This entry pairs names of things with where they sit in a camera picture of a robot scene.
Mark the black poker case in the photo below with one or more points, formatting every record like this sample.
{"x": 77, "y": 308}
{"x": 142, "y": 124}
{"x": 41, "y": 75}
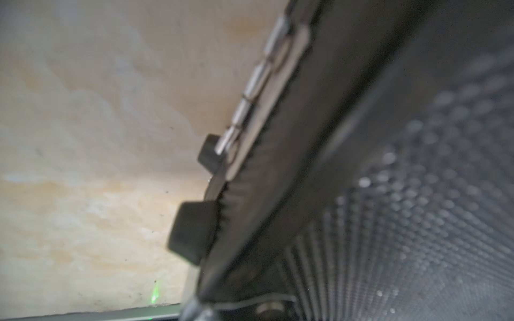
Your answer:
{"x": 367, "y": 172}

